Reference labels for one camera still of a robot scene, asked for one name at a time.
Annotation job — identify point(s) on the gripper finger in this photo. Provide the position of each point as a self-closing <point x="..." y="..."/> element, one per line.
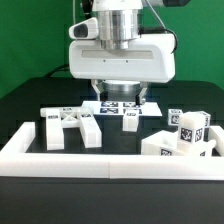
<point x="98" y="86"/>
<point x="140" y="97"/>

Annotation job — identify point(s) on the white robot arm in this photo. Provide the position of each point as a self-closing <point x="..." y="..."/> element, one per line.
<point x="118" y="23"/>

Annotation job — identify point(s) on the white U-shaped fence frame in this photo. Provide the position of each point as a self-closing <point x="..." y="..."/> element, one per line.
<point x="15" y="160"/>

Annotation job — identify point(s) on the white chair seat part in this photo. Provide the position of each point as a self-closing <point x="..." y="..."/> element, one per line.
<point x="165" y="143"/>

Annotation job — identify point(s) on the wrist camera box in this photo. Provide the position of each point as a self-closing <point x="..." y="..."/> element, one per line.
<point x="87" y="29"/>

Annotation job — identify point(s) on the white marker sheet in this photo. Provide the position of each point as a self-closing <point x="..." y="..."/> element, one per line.
<point x="150" y="109"/>

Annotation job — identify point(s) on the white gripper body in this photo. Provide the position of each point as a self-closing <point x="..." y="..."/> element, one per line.
<point x="149" y="58"/>

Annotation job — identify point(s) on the white tagged cube left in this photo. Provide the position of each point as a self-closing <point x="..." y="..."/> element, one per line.
<point x="173" y="116"/>

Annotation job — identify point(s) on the white chair back frame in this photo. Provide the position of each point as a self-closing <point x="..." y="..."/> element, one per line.
<point x="60" y="118"/>

